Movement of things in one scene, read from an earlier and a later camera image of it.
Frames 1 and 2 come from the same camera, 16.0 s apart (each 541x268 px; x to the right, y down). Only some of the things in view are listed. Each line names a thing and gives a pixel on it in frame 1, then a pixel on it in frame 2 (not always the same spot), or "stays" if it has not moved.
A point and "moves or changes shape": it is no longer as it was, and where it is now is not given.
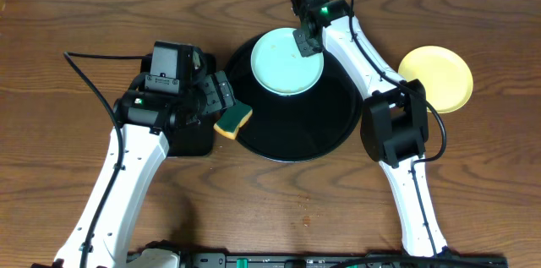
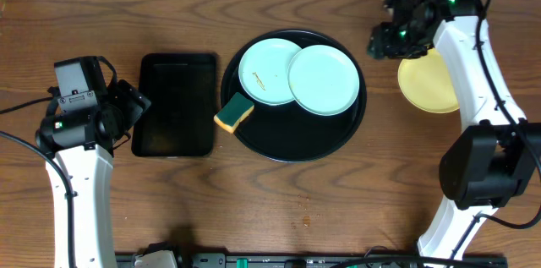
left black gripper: x=221 y=91 -> x=133 y=101
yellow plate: x=447 y=79 stays
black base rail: x=339 y=260 stays
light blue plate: x=278 y=65 moves or changes shape
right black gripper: x=303 y=48 -> x=379 y=46
